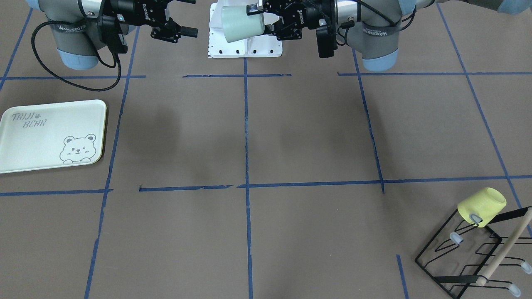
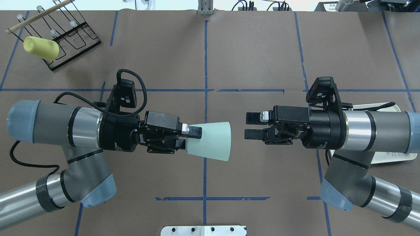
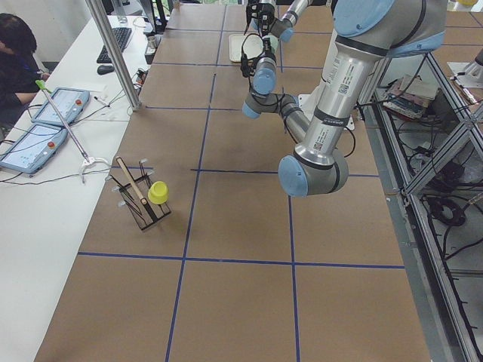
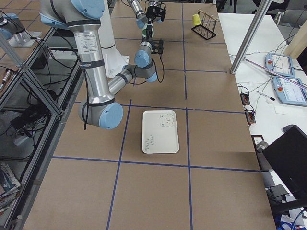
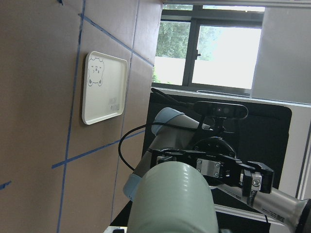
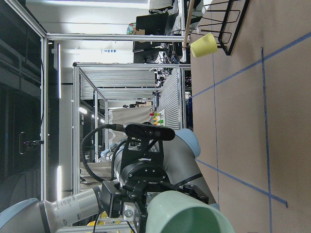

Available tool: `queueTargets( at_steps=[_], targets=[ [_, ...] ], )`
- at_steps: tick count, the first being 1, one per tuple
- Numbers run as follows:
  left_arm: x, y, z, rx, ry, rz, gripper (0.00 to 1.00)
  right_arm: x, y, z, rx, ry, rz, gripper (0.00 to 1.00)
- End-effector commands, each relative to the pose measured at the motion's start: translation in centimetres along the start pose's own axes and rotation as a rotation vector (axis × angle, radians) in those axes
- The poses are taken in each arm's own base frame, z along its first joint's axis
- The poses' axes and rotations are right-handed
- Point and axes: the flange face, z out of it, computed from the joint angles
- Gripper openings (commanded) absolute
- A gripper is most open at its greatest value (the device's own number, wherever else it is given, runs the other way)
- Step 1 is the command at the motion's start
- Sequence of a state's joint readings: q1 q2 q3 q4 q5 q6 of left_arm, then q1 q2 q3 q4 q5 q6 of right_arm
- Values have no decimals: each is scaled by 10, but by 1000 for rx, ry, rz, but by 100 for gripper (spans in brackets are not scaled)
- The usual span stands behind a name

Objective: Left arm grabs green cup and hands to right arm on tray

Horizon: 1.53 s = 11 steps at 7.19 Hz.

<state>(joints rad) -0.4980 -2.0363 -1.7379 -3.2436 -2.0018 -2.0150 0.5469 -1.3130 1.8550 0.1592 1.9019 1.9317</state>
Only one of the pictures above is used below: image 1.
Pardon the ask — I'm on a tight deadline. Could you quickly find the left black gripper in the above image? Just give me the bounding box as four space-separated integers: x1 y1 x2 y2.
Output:
246 0 336 40

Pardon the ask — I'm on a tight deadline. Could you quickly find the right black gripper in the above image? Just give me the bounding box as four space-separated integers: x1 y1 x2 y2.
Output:
99 0 198 42

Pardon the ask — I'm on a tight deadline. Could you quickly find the pale green plastic cup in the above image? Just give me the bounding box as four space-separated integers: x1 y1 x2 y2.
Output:
221 5 265 42

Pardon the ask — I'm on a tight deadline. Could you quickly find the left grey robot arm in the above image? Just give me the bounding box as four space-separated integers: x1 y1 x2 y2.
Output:
245 0 435 72

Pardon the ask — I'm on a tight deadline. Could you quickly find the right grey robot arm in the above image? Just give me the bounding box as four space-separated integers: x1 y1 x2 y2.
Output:
28 0 198 70

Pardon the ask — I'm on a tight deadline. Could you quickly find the cream bear print tray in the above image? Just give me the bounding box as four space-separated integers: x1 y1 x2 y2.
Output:
0 100 108 174

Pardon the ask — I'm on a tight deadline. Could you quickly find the yellow plastic cup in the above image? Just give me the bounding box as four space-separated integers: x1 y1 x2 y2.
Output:
457 187 507 228

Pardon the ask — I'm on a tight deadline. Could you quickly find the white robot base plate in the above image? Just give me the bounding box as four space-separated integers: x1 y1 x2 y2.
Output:
208 0 283 58

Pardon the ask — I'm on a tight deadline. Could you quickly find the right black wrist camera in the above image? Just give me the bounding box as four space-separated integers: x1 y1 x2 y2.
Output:
96 15 128 54

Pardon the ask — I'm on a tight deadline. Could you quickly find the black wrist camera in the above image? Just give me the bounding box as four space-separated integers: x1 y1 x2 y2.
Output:
315 25 337 58
96 15 128 54

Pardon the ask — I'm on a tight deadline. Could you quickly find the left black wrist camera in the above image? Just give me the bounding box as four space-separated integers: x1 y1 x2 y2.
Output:
315 25 337 58

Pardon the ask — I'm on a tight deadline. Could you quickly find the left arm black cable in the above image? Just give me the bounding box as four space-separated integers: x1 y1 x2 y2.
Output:
337 0 417 47

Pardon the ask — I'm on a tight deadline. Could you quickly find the black wire cup rack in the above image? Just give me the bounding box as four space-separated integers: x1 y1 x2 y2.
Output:
414 207 531 299

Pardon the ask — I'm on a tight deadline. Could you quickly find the wooden rack handle dowel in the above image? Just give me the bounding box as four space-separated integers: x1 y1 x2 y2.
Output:
475 207 532 287

